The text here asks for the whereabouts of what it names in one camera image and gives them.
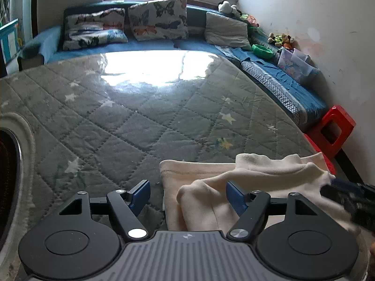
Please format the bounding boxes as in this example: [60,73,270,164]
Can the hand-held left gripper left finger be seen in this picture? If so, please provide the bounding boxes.
[59,179,151,242]

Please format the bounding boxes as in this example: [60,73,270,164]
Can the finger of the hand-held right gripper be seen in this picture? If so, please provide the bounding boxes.
[332,178,365,195]

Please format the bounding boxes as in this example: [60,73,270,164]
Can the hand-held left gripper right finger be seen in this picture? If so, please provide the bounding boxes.
[226,181,319,242]

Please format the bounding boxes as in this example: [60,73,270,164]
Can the cream knit garment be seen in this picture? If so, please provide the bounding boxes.
[159,152,361,235]

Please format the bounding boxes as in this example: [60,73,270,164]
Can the red plastic stool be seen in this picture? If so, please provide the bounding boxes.
[303,105,357,177]

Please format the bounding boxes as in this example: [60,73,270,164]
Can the grey quilted star blanket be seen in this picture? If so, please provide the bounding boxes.
[0,50,326,281]

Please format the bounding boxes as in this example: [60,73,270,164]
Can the clear plastic storage box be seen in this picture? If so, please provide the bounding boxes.
[277,48,319,84]

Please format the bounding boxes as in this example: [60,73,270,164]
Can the dark round object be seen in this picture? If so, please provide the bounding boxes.
[0,127,23,242]

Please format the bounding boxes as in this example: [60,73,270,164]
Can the green plastic bowl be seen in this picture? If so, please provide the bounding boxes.
[251,44,276,59]

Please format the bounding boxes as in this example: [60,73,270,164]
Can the blue sofa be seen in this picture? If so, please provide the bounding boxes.
[18,0,329,126]

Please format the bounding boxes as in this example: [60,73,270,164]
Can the brown and green plush toys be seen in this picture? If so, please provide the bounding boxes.
[267,32,295,49]

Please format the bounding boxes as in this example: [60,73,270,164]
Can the long butterfly print pillow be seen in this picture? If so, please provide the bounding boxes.
[62,29,129,51]

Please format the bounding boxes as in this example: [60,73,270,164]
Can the plain grey pillow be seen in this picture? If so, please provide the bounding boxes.
[204,12,253,51]

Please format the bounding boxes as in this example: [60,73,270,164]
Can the large butterfly print pillow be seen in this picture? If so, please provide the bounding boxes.
[128,0,189,42]

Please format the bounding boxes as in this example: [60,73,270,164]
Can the green and pink plush toy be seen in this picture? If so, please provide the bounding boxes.
[240,14,260,28]

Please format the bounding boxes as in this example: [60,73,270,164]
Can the small butterfly print pillow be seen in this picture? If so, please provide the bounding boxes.
[64,7,127,34]

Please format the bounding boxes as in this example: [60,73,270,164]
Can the white and black plush toy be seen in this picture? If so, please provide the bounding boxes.
[218,0,241,17]

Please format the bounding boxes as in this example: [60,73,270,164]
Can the cyan box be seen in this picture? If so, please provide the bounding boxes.
[0,18,20,64]

